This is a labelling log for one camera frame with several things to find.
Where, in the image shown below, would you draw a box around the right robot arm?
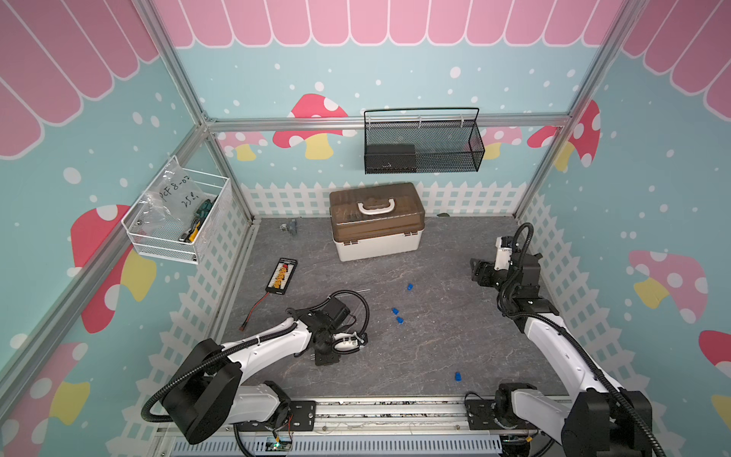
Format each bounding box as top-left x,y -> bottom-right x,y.
470,249 -> 666,456

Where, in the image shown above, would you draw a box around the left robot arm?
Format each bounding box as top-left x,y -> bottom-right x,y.
140,291 -> 370,445

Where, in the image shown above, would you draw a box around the black board yellow connectors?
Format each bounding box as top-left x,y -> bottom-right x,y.
266,258 -> 298,295

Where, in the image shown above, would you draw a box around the small grey metal clamp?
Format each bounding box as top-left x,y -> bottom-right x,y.
280,219 -> 298,236

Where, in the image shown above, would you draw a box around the brown lid storage box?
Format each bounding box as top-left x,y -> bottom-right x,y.
329,183 -> 426,262

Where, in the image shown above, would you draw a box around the small green circuit board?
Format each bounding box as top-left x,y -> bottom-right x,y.
265,437 -> 293,452

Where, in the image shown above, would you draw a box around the green yellow tool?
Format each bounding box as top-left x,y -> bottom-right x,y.
178,199 -> 214,244

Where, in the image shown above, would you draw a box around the black box in basket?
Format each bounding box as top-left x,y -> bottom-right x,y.
364,144 -> 417,174

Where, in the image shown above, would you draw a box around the clear plastic zip bag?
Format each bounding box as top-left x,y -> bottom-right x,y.
136,159 -> 206,233

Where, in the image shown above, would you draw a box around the red black wire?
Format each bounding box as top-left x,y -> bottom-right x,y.
239,292 -> 272,333

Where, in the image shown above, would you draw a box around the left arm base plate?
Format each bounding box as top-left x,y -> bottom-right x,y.
237,401 -> 317,433

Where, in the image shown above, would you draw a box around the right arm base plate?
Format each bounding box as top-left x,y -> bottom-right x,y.
464,397 -> 537,433

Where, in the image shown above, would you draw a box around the white wire wall basket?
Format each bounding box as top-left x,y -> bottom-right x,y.
122,163 -> 231,265

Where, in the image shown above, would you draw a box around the black mesh wall basket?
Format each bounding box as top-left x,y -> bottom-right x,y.
363,107 -> 487,173

